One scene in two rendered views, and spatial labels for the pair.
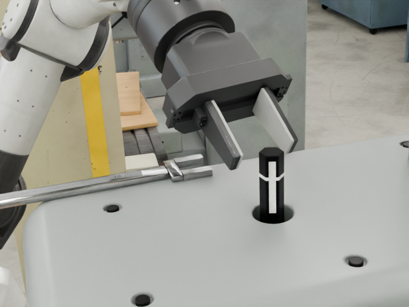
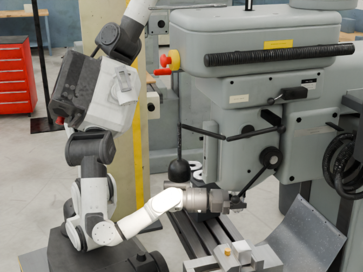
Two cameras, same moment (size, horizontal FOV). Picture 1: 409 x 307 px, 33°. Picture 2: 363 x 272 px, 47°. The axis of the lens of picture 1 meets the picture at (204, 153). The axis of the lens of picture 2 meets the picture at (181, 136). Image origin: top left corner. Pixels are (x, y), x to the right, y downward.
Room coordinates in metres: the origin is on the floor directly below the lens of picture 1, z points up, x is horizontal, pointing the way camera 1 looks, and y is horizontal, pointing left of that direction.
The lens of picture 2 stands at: (-0.72, 0.22, 2.05)
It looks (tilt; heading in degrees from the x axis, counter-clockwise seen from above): 24 degrees down; 356
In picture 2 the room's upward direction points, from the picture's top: straight up
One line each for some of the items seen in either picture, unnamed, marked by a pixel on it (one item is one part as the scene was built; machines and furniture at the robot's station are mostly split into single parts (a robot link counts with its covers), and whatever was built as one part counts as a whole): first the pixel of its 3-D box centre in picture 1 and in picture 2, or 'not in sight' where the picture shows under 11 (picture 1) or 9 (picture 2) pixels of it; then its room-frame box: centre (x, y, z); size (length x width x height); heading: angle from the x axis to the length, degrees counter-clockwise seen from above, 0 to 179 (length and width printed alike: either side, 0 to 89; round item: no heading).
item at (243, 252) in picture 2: not in sight; (241, 252); (0.48, -0.07, 1.05); 0.06 x 0.05 x 0.06; 13
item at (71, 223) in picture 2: not in sight; (89, 230); (1.17, 0.59, 0.68); 0.21 x 0.20 x 0.13; 27
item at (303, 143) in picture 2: not in sight; (292, 134); (0.58, -0.25, 1.47); 0.24 x 0.19 x 0.26; 14
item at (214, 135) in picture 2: not in sight; (204, 132); (0.36, 0.08, 1.58); 0.17 x 0.01 x 0.01; 48
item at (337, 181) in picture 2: not in sight; (346, 160); (0.41, -0.37, 1.45); 0.18 x 0.16 x 0.21; 104
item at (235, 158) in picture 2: not in sight; (242, 141); (0.54, -0.06, 1.47); 0.21 x 0.19 x 0.32; 14
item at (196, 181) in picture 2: not in sight; (197, 189); (0.95, 0.04, 1.04); 0.22 x 0.12 x 0.20; 24
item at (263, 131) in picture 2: not in sight; (252, 134); (0.35, -0.05, 1.58); 0.17 x 0.01 x 0.01; 114
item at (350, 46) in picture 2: not in sight; (282, 54); (0.40, -0.13, 1.79); 0.45 x 0.04 x 0.04; 104
